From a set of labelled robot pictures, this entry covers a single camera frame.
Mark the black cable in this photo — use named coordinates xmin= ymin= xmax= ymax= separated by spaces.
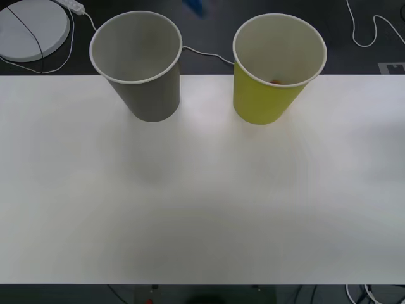
xmin=6 ymin=5 xmax=44 ymax=75

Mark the grey plastic bin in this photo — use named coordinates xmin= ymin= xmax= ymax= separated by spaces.
xmin=89 ymin=11 xmax=184 ymax=123

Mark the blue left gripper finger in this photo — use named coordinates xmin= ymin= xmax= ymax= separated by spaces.
xmin=182 ymin=0 xmax=206 ymax=19

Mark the white cable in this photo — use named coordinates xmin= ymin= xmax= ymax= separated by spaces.
xmin=344 ymin=284 xmax=380 ymax=304
xmin=0 ymin=4 xmax=76 ymax=75
xmin=82 ymin=11 xmax=237 ymax=67
xmin=346 ymin=0 xmax=405 ymax=48

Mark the white round disc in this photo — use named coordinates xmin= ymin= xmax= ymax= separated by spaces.
xmin=0 ymin=0 xmax=72 ymax=63

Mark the white power strip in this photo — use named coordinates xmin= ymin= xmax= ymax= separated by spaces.
xmin=52 ymin=0 xmax=86 ymax=15

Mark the yellow-green plastic bin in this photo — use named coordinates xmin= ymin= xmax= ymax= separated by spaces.
xmin=232 ymin=13 xmax=328 ymax=125

